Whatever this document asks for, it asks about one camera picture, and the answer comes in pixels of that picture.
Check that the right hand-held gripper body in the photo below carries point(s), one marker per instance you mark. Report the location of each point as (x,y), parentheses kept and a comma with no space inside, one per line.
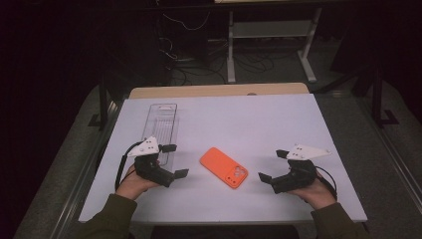
(297,176)

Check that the grey metal rail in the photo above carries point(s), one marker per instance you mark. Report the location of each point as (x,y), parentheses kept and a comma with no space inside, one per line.
(394,156)
(86,172)

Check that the wooden table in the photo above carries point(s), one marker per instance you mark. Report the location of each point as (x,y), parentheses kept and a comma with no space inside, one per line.
(219,90)

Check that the black metal stand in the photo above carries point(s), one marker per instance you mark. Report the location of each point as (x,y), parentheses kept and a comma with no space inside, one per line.
(103,106)
(378,99)

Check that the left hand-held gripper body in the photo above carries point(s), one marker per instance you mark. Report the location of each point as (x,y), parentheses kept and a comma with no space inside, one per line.
(149,167)

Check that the orange phone case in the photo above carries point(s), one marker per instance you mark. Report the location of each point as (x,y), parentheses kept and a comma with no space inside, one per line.
(219,162)

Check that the clear plastic packaging box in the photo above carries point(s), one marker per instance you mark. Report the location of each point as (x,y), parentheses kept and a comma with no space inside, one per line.
(163,116)

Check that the person's left hand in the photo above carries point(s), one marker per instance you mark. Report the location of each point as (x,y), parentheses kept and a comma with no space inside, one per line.
(131,186)

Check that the white metal desk frame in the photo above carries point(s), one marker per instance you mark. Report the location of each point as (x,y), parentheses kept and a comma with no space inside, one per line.
(270,29)

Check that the person's right hand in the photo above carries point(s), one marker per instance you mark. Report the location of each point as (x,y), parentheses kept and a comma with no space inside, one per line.
(315,195)

